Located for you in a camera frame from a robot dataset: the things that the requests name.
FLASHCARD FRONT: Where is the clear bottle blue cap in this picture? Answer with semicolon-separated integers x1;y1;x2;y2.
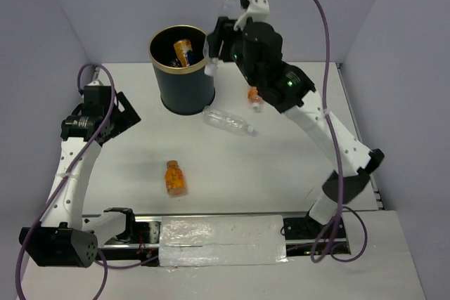
203;0;240;77

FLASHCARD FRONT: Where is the orange bottle with white label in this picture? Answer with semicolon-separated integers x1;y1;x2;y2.
247;86;263;112

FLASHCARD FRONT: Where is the large orange milk tea bottle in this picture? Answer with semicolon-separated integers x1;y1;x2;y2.
174;39;195;67

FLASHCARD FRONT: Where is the clear crushed bottle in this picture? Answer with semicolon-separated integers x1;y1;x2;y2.
201;106;257;136

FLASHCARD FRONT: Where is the blue label water bottle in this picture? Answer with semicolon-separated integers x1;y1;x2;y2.
168;58;182;68

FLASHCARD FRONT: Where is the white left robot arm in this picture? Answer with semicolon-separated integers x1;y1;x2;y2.
19;80;141;268

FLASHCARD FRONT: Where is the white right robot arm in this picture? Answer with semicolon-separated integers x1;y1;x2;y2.
205;16;384;237

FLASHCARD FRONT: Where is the dark bin with gold rim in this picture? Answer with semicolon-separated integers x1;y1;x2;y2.
148;25;216;115

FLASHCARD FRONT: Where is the small orange juice bottle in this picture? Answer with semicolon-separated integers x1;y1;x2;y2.
165;160;187;197

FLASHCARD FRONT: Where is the silver foil tape patch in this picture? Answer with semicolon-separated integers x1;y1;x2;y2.
158;215;288;267

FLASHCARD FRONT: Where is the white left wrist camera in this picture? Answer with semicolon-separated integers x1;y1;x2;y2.
86;79;103;86

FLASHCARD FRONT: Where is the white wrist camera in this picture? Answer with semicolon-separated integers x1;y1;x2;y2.
233;0;270;31
86;79;103;86

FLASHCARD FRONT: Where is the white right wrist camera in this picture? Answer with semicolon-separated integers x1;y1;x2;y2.
233;0;270;31

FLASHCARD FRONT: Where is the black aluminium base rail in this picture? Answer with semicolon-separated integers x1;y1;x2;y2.
85;214;349;265

